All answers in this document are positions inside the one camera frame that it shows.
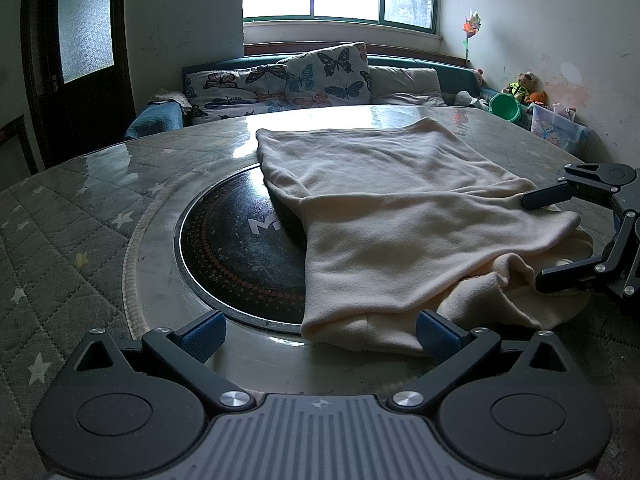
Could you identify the cream fleece garment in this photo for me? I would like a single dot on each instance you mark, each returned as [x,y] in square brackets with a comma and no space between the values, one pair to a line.
[400,220]

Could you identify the blue towel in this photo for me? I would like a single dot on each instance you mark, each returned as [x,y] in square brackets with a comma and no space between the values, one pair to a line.
[155,119]

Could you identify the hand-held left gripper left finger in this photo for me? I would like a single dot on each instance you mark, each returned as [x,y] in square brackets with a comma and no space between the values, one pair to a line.
[202,336]

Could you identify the green plastic bucket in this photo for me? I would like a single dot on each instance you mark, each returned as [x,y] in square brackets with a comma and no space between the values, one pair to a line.
[506,106]

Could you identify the long butterfly print pillow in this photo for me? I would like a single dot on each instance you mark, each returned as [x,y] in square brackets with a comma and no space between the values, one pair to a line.
[225,86]

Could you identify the plush toy with green vest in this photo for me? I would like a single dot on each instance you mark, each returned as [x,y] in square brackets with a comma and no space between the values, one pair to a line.
[520,87]

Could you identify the round black induction cooktop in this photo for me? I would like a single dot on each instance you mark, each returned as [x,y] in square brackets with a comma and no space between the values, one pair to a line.
[225,260]

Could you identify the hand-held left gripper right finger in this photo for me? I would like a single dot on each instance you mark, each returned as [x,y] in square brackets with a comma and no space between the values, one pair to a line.
[437,334]

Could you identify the dark wooden glass-panel door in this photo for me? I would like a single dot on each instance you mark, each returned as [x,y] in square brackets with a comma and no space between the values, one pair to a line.
[90,110]

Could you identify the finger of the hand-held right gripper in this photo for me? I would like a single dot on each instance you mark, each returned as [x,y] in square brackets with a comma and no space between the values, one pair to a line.
[565,276]
[545,197]

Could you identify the colourful pinwheel flower toy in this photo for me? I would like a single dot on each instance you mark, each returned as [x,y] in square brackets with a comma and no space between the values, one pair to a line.
[471,25]

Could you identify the brown teddy bear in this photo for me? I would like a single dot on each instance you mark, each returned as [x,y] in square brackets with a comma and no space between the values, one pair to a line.
[480,77]

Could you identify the dark wooden counter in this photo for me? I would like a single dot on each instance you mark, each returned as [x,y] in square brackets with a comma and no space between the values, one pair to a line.
[15,135]

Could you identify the orange plush toy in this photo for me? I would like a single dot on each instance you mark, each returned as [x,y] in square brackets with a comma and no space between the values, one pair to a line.
[536,98]

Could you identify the teal sofa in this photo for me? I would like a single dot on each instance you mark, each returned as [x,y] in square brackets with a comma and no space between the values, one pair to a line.
[415,61]

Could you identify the square butterfly print pillow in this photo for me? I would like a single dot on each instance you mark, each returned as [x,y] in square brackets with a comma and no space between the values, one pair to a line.
[330,70]

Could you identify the beige cushion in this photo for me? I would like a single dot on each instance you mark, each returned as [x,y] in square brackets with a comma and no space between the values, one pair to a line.
[405,85]

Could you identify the white crochet cloth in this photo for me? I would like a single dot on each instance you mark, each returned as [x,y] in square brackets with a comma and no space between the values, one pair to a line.
[167,96]

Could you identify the clear cartoon print storage box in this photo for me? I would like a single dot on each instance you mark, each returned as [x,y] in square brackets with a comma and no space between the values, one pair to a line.
[555,127]

